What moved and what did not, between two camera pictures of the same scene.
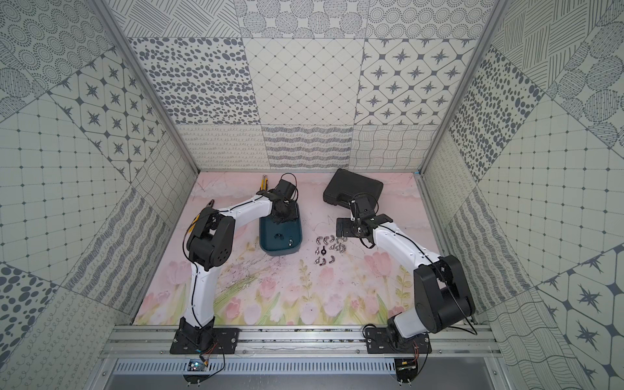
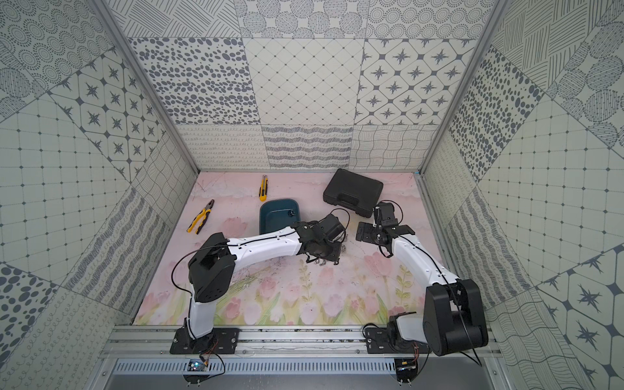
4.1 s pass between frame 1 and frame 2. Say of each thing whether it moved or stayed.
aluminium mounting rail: stayed
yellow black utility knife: stayed
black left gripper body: moved
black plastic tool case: stayed
